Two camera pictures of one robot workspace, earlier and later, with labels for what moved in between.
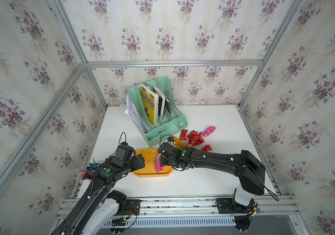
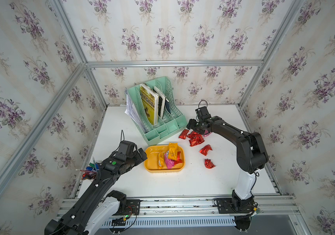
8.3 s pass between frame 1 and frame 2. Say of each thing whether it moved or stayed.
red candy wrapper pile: stayed
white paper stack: stayed
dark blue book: stayed
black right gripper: moved
